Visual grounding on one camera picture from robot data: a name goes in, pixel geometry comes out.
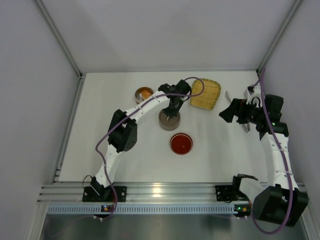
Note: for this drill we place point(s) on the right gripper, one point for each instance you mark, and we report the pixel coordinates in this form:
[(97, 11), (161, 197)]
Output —
[(236, 113)]

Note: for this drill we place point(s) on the orange food piece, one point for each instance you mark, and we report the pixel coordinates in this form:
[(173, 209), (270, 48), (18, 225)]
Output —
[(145, 94)]

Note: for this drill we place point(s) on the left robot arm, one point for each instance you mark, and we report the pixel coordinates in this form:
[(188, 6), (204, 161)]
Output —
[(122, 134)]

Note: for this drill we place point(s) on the beige steel container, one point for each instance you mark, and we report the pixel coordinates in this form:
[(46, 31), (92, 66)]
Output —
[(169, 127)]

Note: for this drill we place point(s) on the slotted cable duct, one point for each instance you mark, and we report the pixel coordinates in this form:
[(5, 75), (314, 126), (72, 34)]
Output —
[(142, 209)]

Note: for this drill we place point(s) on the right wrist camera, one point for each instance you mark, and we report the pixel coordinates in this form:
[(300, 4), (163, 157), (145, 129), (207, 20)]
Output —
[(253, 92)]

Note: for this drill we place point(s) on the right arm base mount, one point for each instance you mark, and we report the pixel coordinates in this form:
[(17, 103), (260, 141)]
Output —
[(229, 193)]

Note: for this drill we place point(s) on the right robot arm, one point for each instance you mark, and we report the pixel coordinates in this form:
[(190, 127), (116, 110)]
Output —
[(281, 201)]

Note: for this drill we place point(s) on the yellow bamboo tray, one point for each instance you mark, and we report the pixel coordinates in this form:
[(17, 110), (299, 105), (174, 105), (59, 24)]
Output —
[(208, 99)]

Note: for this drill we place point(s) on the beige lid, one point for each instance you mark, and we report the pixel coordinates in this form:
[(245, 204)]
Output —
[(169, 123)]

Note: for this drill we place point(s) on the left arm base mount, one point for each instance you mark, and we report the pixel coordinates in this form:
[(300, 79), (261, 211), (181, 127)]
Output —
[(120, 193)]

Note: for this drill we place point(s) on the metal tongs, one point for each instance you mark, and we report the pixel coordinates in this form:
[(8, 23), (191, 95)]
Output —
[(246, 127)]

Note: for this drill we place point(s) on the left frame post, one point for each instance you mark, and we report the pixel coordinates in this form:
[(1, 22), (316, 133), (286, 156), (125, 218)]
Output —
[(58, 37)]

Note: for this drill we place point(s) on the red steel container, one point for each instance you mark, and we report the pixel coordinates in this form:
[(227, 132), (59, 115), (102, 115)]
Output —
[(137, 95)]

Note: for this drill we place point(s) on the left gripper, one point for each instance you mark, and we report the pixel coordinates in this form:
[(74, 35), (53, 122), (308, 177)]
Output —
[(171, 111)]

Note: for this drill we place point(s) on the aluminium front rail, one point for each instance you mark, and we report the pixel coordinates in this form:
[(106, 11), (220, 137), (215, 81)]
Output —
[(137, 193)]

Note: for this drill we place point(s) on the red lid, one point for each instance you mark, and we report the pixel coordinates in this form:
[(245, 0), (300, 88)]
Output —
[(181, 143)]

